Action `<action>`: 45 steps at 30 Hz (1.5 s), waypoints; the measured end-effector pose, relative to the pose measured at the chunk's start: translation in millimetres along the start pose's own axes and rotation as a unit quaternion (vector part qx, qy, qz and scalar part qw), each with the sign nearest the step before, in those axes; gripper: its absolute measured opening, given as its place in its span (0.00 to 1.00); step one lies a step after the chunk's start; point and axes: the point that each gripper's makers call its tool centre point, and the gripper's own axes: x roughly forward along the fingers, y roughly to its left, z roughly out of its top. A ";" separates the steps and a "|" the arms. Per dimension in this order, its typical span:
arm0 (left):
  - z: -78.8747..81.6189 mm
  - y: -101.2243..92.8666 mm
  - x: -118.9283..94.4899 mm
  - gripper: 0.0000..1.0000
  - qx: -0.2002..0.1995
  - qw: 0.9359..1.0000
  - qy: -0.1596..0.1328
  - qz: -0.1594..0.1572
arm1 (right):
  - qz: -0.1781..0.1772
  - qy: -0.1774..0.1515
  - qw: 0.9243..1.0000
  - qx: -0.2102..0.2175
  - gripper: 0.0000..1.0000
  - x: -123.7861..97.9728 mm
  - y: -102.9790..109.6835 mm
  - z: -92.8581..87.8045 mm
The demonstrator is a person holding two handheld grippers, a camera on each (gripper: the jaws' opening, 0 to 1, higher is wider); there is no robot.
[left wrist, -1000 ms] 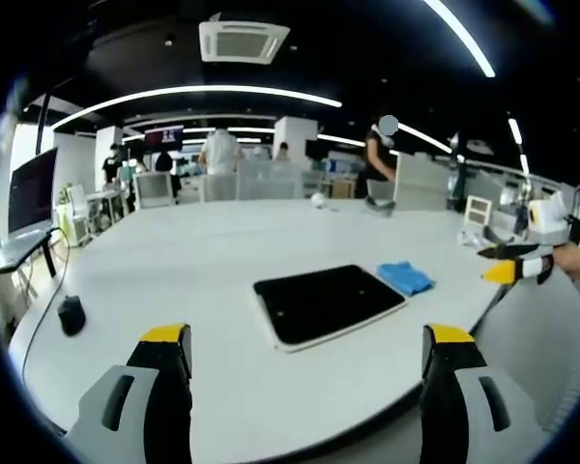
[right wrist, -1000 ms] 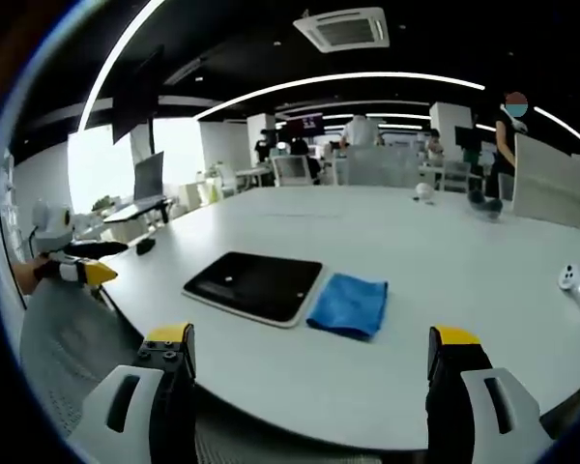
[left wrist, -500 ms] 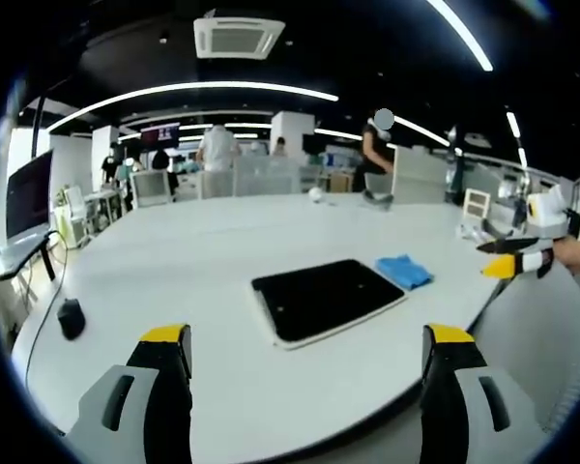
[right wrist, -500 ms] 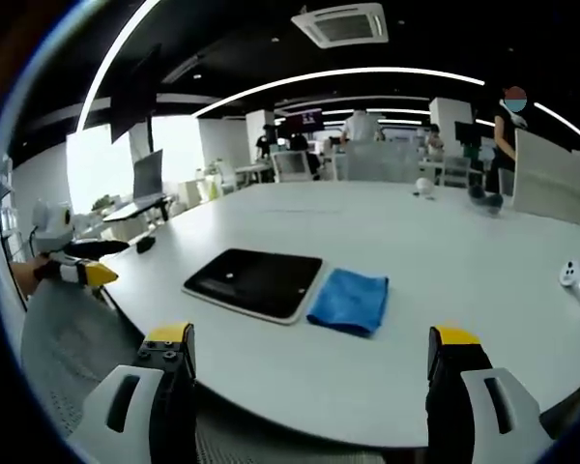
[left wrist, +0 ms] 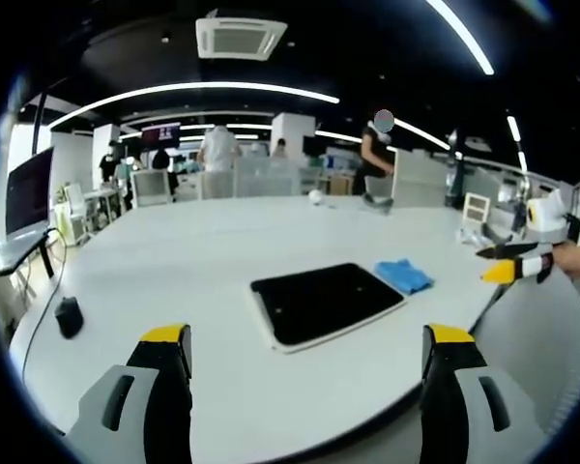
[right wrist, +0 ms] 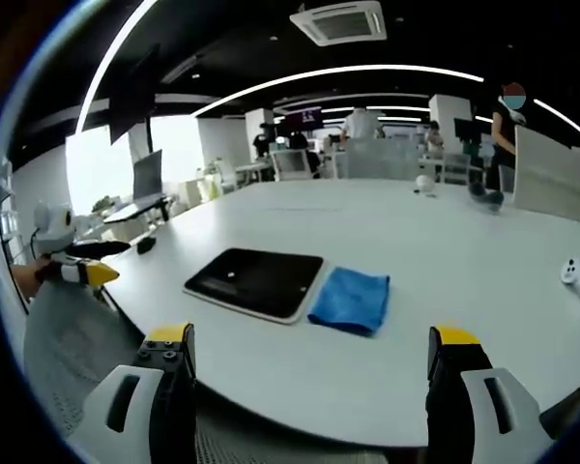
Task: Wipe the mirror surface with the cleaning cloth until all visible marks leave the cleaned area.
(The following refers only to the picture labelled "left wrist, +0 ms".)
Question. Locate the rectangular white-framed mirror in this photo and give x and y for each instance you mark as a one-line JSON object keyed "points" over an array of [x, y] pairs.
{"points": [[326, 303]]}

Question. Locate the blue cleaning cloth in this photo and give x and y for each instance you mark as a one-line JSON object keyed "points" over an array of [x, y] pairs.
{"points": [[404, 274]]}

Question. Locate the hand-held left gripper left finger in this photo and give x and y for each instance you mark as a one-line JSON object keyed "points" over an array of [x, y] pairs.
{"points": [[125, 401]]}

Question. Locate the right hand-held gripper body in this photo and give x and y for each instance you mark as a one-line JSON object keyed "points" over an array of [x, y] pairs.
{"points": [[549, 218]]}

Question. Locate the ceiling air conditioner vent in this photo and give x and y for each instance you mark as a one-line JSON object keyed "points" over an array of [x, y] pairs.
{"points": [[240, 37]]}

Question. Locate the white framed box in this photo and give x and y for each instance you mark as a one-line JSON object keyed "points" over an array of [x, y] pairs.
{"points": [[475, 207]]}

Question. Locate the large dark monitor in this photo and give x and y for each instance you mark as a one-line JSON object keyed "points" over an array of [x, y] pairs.
{"points": [[28, 191]]}

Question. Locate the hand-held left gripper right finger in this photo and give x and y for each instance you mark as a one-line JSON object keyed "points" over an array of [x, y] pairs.
{"points": [[469, 401]]}

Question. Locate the dark hanging screen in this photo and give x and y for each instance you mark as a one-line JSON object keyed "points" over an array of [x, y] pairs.
{"points": [[160, 134]]}

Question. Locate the black computer mouse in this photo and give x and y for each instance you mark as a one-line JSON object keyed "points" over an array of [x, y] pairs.
{"points": [[69, 316]]}

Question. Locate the person's right hand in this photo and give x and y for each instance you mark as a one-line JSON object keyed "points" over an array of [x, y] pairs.
{"points": [[577, 261]]}

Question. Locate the grey partition panel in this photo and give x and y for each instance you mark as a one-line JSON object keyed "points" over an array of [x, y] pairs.
{"points": [[419, 178]]}

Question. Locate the small white round object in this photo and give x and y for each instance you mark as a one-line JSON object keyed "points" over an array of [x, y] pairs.
{"points": [[315, 196]]}

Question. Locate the black-legged side desk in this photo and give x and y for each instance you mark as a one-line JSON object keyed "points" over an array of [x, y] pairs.
{"points": [[21, 251]]}

